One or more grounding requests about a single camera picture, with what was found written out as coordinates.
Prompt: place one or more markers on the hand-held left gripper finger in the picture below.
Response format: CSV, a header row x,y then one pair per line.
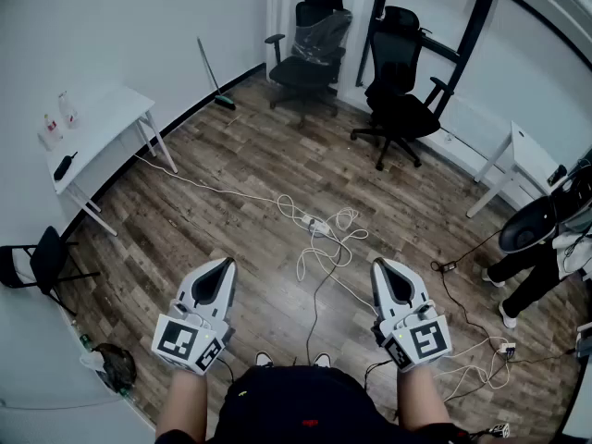
x,y
189,289
226,299

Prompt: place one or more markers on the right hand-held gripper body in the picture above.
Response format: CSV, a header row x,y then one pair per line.
x,y
425,340

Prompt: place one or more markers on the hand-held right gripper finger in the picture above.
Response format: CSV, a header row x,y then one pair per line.
x,y
416,292
380,301

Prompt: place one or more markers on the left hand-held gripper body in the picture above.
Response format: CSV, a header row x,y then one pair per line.
x,y
178,342

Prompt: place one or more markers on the person's right forearm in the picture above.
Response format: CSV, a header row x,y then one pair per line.
x,y
421,400

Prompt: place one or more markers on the person's left forearm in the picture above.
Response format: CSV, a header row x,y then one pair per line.
x,y
185,400

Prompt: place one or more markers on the small white power strip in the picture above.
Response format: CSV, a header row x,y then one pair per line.
x,y
506,348

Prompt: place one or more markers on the dark brown bag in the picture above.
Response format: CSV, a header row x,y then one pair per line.
x,y
115,368

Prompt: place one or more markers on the person's left sneaker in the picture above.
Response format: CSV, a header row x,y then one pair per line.
x,y
263,360

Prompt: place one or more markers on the person's sneaker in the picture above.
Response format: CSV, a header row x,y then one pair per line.
x,y
322,360
263,360

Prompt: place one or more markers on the person's right sneaker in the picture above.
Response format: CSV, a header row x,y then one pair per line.
x,y
322,360

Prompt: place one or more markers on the white plastic bag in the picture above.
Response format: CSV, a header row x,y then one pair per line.
x,y
89,361

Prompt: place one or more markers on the green bottle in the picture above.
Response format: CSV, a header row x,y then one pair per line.
x,y
84,340

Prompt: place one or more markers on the small patterned block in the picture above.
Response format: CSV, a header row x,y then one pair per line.
x,y
499,431

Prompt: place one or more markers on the dark round bowl-shaped object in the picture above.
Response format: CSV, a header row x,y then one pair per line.
x,y
527,229

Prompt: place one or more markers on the person's black clothes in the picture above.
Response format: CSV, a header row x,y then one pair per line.
x,y
300,410

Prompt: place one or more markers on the black folding chair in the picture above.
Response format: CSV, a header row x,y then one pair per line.
x,y
46,259

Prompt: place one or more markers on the grey device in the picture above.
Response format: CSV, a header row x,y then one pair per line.
x,y
585,340

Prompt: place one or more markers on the small white table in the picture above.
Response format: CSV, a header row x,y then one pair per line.
x,y
527,153

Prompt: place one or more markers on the white table with bottles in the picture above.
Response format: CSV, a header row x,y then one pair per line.
x,y
106,127

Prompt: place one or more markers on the small black device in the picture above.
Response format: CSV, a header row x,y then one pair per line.
x,y
556,175

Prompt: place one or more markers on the broom with green head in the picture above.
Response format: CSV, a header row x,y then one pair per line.
x,y
224,102

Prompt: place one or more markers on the black mesh office chair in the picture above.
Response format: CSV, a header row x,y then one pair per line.
x,y
398,100

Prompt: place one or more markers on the clear plastic bottle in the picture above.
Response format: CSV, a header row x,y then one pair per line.
x,y
52,130
69,109

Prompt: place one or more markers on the plastic-wrapped black office chair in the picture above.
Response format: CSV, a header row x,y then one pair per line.
x,y
310,63

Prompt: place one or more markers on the white vertical pipe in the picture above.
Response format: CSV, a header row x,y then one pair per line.
x,y
273,7

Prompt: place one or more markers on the black metal frame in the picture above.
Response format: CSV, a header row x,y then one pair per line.
x,y
472,21

